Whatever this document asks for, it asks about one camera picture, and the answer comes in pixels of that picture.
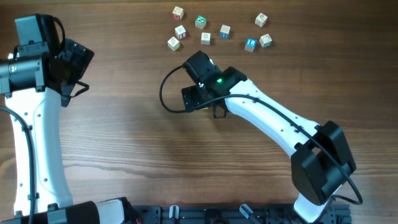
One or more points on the green N wooden block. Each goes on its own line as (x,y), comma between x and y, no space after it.
(200,22)

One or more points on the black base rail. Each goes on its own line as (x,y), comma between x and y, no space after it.
(273,213)

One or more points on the red I wooden block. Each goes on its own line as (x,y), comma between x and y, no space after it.
(180,32)

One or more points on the blue L wooden block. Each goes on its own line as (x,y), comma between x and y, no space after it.
(250,45)

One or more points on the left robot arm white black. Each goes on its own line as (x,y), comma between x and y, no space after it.
(37,80)

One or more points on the red top left wooden block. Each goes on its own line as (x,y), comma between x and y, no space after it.
(177,13)

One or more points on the blue H wooden block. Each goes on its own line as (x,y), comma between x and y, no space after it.
(224,31)

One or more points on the yellow O wooden block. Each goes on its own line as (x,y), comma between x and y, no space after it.
(173,43)

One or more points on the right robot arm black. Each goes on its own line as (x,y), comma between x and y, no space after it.
(321,160)

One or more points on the red 6 wooden block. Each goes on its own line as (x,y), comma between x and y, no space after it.
(261,19)

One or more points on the green side plain wooden block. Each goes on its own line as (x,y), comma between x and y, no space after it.
(205,38)

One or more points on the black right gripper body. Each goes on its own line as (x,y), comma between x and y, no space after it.
(193,96)

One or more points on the green Z wooden block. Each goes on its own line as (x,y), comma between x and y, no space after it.
(265,41)

